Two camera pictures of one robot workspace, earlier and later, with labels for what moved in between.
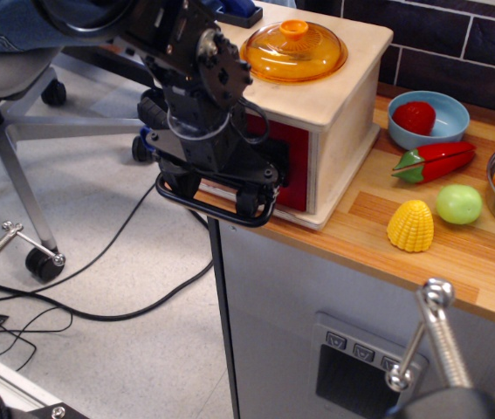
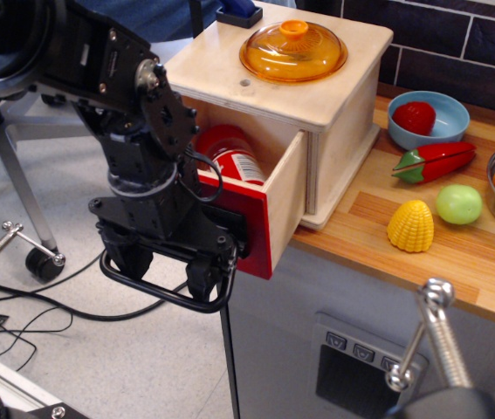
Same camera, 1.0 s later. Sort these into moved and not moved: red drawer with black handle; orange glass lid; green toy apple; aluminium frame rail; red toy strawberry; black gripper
Moved: black gripper; red drawer with black handle
Not moved: orange glass lid; green toy apple; aluminium frame rail; red toy strawberry
